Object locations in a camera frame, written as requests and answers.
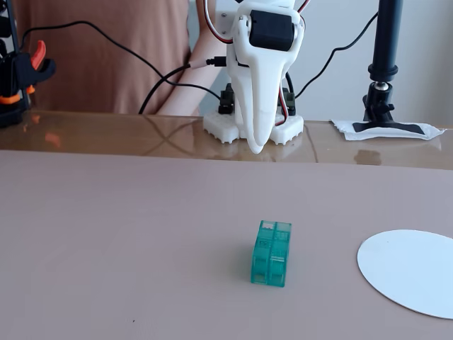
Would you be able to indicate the pink table mat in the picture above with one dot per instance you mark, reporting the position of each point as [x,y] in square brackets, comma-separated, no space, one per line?
[141,248]

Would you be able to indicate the person torso brown shirt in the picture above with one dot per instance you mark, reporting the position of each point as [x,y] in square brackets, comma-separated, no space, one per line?
[106,71]

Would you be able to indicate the black frame bar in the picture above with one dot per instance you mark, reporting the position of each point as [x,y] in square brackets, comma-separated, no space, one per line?
[10,21]

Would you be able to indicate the person bare forearm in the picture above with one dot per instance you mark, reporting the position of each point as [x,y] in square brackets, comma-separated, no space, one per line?
[191,81]

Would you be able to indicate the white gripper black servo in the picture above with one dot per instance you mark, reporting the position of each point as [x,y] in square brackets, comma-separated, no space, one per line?
[270,30]

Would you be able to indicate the teal lego brick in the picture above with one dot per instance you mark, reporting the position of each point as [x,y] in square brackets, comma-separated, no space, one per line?
[270,255]

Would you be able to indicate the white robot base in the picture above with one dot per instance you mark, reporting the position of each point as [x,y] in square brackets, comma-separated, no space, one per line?
[221,125]

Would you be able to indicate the white paper circle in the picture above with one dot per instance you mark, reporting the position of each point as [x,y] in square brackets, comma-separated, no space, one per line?
[410,269]

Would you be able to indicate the white tape patch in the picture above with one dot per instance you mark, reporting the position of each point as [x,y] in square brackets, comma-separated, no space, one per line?
[345,131]

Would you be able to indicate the black camera stand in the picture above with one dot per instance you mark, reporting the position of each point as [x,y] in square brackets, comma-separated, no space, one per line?
[385,42]

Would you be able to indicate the black orange spring clamp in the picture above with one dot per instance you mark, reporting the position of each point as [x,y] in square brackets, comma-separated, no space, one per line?
[17,67]

